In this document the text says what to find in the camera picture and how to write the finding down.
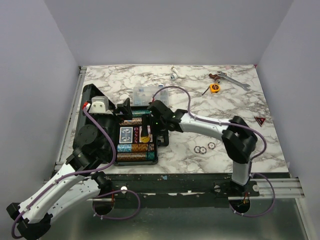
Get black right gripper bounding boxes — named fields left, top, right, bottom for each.
left=141, top=113, right=168, bottom=137

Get red playing card deck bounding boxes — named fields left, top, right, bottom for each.
left=139, top=125, right=153, bottom=143

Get black poker set case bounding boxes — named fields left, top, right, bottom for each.
left=66, top=84, right=169, bottom=170

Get yellow dealer button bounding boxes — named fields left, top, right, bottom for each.
left=140, top=135, right=151, bottom=143

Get blue playing card deck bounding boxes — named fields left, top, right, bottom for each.
left=119, top=126, right=133, bottom=144

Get red triangular dealer chip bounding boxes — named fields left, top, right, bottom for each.
left=254, top=116, right=266, bottom=127

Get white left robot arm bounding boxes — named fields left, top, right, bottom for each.
left=6, top=96, right=133, bottom=240

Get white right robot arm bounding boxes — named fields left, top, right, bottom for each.
left=147, top=100, right=258, bottom=196

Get green poker chip row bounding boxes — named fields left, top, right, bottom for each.
left=132, top=110, right=150, bottom=118

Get orange poker chip row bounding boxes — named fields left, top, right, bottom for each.
left=120, top=117, right=143, bottom=126

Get red dice column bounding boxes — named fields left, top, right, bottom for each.
left=133, top=126, right=140, bottom=144

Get clear plastic organizer box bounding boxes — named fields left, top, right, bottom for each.
left=132, top=85, right=169, bottom=106

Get lower poker chip rows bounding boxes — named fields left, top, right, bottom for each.
left=117, top=143, right=156, bottom=163

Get white poker chip pair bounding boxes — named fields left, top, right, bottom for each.
left=193, top=146, right=207, bottom=155

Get white single poker chip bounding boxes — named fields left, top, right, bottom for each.
left=207, top=142, right=216, bottom=150

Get yellow tape measure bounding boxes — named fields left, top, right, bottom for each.
left=209, top=83, right=221, bottom=94

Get silver open-end wrench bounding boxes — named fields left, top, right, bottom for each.
left=217, top=71, right=251, bottom=92

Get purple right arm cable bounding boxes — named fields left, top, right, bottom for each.
left=151, top=86, right=276, bottom=218

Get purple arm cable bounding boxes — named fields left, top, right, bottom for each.
left=151, top=86, right=276, bottom=218
left=11, top=104, right=141, bottom=240

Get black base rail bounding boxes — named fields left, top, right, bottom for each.
left=95, top=173, right=260, bottom=209

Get brown handled tool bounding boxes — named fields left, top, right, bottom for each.
left=208, top=73, right=221, bottom=85

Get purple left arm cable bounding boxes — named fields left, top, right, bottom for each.
left=11, top=104, right=141, bottom=240

